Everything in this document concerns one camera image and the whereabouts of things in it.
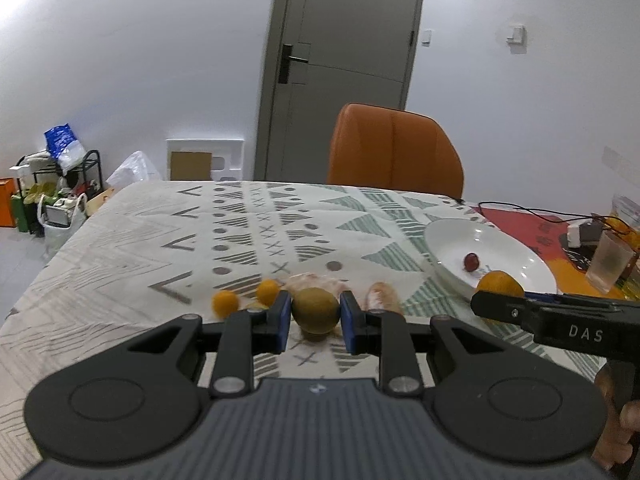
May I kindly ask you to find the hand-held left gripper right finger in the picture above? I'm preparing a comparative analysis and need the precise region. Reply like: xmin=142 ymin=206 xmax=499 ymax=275
xmin=340 ymin=290 xmax=505 ymax=396

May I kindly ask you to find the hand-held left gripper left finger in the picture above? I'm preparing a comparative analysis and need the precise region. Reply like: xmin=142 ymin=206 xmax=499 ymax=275
xmin=127 ymin=291 xmax=293 ymax=398

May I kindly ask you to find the large orange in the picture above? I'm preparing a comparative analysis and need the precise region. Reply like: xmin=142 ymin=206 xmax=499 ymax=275
xmin=476 ymin=270 xmax=525 ymax=297

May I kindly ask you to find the green round fruit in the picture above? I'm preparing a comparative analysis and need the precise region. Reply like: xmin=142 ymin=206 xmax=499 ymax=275
xmin=291 ymin=287 xmax=342 ymax=338

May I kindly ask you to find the small orange kumquat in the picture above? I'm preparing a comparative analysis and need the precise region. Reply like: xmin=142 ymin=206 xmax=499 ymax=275
xmin=256 ymin=279 xmax=281 ymax=305
xmin=211 ymin=290 xmax=240 ymax=319

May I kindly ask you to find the peeled citrus segment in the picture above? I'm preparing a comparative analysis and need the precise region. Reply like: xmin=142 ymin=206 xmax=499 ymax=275
xmin=362 ymin=281 xmax=404 ymax=317
xmin=285 ymin=272 xmax=351 ymax=307

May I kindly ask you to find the white round plate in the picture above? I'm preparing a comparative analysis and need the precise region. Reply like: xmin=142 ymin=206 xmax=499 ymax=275
xmin=424 ymin=218 xmax=558 ymax=302

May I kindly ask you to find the person's right hand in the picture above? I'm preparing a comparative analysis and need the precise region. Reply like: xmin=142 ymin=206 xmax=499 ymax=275
xmin=592 ymin=367 xmax=640 ymax=471

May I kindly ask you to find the translucent plastic cup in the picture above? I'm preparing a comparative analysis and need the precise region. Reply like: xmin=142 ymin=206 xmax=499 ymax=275
xmin=586 ymin=231 xmax=635 ymax=295

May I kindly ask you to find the grey white power adapter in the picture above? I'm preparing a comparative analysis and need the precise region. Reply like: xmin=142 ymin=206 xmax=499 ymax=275
xmin=566 ymin=220 xmax=606 ymax=250

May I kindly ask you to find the red orange cloth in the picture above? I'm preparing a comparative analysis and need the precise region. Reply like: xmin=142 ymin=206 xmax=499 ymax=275
xmin=482 ymin=206 xmax=640 ymax=306

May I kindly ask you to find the yellow snack packet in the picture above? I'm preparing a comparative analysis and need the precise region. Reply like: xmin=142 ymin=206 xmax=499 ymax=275
xmin=607 ymin=195 xmax=640 ymax=261

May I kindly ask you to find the patterned white green tablecloth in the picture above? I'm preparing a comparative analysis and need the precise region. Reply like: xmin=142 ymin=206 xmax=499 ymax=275
xmin=0 ymin=180 xmax=611 ymax=386

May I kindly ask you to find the white foam packaging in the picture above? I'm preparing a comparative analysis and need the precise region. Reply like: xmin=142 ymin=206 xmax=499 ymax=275
xmin=166 ymin=137 xmax=246 ymax=182

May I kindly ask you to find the orange leather chair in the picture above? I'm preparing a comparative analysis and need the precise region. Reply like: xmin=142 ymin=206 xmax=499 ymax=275
xmin=327 ymin=103 xmax=465 ymax=200

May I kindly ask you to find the brown cardboard sheet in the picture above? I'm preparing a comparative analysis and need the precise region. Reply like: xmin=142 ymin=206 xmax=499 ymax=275
xmin=170 ymin=151 xmax=213 ymax=181

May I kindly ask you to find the clear plastic bag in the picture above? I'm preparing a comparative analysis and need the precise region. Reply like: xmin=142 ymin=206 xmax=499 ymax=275
xmin=106 ymin=150 xmax=162 ymax=191

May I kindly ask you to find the white plastic shopping bag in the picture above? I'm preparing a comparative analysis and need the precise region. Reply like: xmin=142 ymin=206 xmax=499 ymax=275
xmin=37 ymin=194 xmax=89 ymax=261

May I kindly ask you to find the black metal rack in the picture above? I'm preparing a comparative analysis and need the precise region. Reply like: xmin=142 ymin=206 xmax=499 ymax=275
xmin=15 ymin=149 xmax=103 ymax=234

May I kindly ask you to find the blue white bag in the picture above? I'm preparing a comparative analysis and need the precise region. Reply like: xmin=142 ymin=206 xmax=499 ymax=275
xmin=44 ymin=124 xmax=86 ymax=171

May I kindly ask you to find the green box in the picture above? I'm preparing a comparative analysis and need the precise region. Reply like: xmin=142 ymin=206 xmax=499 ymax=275
xmin=11 ymin=192 xmax=31 ymax=233

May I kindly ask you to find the grey door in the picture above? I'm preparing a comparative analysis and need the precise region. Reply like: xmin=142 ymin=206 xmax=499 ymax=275
xmin=252 ymin=0 xmax=428 ymax=181

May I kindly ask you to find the black door handle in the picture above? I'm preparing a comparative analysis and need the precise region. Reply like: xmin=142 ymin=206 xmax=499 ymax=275
xmin=279 ymin=44 xmax=309 ymax=85

